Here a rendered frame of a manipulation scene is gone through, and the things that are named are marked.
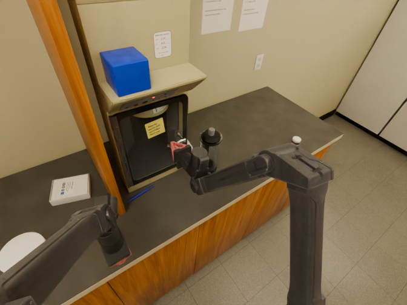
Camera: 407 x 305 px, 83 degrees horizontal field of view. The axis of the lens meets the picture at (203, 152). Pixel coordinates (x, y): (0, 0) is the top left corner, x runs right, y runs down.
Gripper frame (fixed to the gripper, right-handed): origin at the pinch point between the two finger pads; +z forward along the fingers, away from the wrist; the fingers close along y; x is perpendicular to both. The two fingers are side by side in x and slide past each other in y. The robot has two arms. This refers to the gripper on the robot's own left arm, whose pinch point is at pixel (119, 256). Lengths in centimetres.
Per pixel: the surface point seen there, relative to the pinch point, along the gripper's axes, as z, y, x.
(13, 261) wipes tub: 1.2, 16.8, 27.3
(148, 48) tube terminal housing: -48, 33, -31
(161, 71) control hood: -41, 31, -34
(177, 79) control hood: -41, 24, -36
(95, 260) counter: 16.2, 10.5, 8.0
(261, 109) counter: 16, 50, -120
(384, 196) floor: 110, -40, -242
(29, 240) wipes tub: 1.3, 21.2, 22.2
